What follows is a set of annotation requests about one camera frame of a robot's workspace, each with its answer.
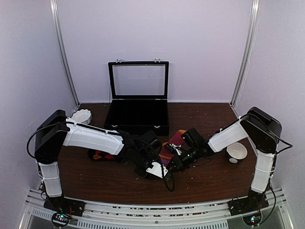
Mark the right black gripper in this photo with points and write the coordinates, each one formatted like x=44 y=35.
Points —
x=178 y=163

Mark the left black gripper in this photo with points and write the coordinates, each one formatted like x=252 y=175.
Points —
x=140 y=173

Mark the maroon purple striped sock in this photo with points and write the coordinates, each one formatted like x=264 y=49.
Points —
x=167 y=152

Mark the black red orange argyle sock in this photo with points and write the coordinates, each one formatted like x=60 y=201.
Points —
x=97 y=155

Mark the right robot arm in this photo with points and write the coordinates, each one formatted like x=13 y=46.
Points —
x=218 y=179

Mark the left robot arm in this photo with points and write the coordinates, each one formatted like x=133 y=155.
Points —
x=108 y=185

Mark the white and navy bowl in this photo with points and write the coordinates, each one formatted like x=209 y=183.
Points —
x=236 y=153

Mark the black display box with lid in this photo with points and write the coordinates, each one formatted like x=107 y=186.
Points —
x=139 y=97

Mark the white fluted bowl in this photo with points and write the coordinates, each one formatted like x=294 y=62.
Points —
x=83 y=116

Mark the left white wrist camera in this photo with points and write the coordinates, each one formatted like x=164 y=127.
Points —
x=159 y=170

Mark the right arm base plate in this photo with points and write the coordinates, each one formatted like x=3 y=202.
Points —
x=239 y=206

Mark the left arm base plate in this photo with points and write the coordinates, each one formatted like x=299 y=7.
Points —
x=66 y=206

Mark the front aluminium rail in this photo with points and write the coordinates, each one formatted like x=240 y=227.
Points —
x=101 y=215

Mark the left aluminium frame post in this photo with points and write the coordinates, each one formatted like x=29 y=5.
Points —
x=63 y=55

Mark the aluminium frame post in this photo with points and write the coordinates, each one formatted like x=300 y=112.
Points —
x=63 y=55
x=251 y=34

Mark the right aluminium frame post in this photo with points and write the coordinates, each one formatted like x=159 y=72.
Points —
x=251 y=34

